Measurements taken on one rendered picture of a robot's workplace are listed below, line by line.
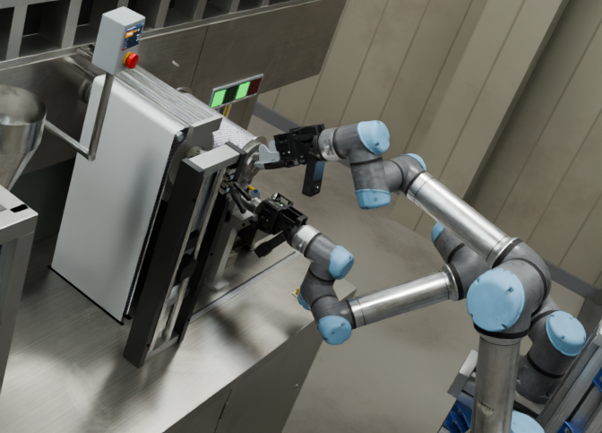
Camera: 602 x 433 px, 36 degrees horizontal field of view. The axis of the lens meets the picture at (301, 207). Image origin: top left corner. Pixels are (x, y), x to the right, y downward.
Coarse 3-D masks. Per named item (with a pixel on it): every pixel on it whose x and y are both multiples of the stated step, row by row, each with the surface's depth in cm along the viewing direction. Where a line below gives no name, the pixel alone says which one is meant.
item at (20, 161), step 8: (0, 120) 168; (8, 120) 168; (16, 120) 168; (32, 152) 162; (0, 160) 158; (8, 160) 159; (16, 160) 160; (24, 160) 161; (0, 168) 160; (8, 168) 160; (16, 168) 162; (0, 176) 161; (8, 176) 162; (16, 176) 164; (0, 184) 163; (8, 184) 164
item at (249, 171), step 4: (256, 152) 224; (248, 156) 223; (252, 156) 223; (256, 156) 223; (248, 160) 222; (252, 160) 222; (244, 164) 223; (248, 164) 222; (252, 164) 224; (244, 168) 223; (248, 168) 223; (252, 168) 225; (256, 168) 227; (244, 172) 223; (248, 172) 224; (252, 172) 226; (256, 172) 228; (244, 176) 224; (248, 176) 226; (252, 176) 227
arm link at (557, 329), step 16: (544, 320) 254; (560, 320) 252; (576, 320) 254; (544, 336) 251; (560, 336) 247; (576, 336) 249; (544, 352) 251; (560, 352) 249; (576, 352) 250; (544, 368) 253; (560, 368) 252
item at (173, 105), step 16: (80, 48) 202; (128, 80) 197; (144, 80) 199; (144, 96) 195; (160, 96) 197; (176, 96) 199; (160, 112) 194; (176, 112) 192; (192, 112) 194; (208, 112) 197; (192, 128) 189; (208, 128) 194
